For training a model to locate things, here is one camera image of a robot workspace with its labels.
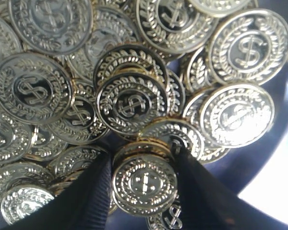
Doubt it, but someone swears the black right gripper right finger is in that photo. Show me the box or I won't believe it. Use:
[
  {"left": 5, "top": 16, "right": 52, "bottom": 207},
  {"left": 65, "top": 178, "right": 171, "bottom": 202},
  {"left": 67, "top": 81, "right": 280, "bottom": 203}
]
[{"left": 177, "top": 138, "right": 288, "bottom": 230}]

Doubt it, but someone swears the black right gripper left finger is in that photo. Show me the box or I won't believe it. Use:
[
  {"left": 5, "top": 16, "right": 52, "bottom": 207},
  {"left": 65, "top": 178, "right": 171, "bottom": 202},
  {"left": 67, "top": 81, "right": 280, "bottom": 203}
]
[{"left": 6, "top": 153, "right": 111, "bottom": 230}]

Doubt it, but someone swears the round silver metal plate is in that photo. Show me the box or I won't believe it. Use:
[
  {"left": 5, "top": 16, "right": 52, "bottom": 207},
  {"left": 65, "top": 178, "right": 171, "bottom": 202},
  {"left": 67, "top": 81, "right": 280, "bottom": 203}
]
[{"left": 0, "top": 0, "right": 288, "bottom": 230}]

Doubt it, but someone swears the gold coin right middle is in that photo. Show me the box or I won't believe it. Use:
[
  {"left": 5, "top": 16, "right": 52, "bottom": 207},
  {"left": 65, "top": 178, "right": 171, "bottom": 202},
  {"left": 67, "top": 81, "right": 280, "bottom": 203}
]
[{"left": 199, "top": 83, "right": 275, "bottom": 149}]

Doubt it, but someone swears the gold coin far left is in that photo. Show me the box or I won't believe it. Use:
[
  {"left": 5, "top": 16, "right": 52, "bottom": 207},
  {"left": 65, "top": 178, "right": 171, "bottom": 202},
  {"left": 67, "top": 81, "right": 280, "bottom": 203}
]
[{"left": 0, "top": 108, "right": 32, "bottom": 164}]

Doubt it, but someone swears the gold coin left tilted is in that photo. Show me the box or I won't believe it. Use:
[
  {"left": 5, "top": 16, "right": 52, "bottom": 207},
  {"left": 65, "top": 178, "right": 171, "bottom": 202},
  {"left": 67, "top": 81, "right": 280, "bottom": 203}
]
[{"left": 0, "top": 53, "right": 74, "bottom": 125}]

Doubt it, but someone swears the gold coin upper right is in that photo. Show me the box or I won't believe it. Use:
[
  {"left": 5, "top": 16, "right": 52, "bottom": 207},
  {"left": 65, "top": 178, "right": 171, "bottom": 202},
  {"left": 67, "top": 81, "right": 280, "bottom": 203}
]
[{"left": 206, "top": 9, "right": 288, "bottom": 85}]

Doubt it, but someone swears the gold coin top left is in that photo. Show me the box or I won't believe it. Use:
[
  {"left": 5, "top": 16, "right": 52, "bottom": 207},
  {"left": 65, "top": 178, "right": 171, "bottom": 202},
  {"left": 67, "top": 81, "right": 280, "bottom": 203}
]
[{"left": 8, "top": 0, "right": 93, "bottom": 56}]

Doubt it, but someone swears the gold coin top centre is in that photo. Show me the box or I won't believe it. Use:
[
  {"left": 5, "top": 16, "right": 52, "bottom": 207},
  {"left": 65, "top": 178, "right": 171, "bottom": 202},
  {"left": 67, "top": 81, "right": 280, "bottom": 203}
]
[{"left": 134, "top": 0, "right": 219, "bottom": 55}]

